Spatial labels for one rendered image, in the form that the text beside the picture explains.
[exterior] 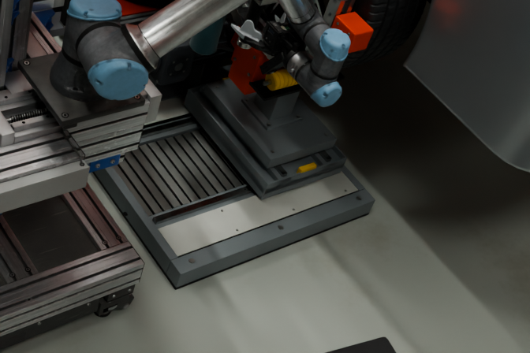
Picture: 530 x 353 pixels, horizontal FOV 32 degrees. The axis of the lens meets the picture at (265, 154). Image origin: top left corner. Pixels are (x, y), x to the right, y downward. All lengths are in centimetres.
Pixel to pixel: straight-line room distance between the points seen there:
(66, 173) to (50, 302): 52
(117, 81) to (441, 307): 161
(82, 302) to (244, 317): 54
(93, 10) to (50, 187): 41
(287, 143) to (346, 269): 47
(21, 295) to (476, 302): 156
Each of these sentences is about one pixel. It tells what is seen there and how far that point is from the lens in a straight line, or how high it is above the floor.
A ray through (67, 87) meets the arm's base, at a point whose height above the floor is 84.
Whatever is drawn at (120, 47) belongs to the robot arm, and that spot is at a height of 105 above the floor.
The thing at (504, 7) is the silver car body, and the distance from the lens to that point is 253.
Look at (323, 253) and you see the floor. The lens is 320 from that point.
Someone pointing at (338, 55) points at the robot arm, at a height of 98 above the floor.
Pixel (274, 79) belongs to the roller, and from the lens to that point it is 291.
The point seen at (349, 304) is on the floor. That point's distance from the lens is 309.
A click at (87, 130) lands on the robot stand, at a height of 72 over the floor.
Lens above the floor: 228
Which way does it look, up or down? 41 degrees down
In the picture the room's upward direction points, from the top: 21 degrees clockwise
